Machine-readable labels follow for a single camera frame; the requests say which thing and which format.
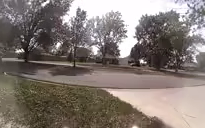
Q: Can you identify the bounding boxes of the low building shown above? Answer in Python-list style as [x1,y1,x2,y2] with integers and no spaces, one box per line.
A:
[101,53,121,66]

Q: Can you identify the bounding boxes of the grey asphalt road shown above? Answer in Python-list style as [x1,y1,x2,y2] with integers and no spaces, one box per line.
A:
[3,65,205,90]

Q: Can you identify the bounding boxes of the slim young tree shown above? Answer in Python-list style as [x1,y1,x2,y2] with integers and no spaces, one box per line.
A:
[61,6,92,68]

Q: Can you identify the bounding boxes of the tall leafy tree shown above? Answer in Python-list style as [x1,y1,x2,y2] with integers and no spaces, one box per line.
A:
[88,9,129,65]

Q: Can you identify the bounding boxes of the grass lawn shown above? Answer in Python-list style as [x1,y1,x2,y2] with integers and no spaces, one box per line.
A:
[0,73,172,128]

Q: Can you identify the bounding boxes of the dense dark tree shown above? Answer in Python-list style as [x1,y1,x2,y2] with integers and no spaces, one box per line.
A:
[129,9,205,73]

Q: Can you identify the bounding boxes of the large broad tree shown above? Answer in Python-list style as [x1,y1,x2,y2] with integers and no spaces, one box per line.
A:
[0,0,74,64]

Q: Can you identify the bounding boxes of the pale concrete driveway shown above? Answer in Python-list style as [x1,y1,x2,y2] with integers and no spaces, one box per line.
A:
[103,84,205,128]

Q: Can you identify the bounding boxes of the overhanging tree branches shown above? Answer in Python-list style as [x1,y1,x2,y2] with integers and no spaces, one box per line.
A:
[175,0,205,45]

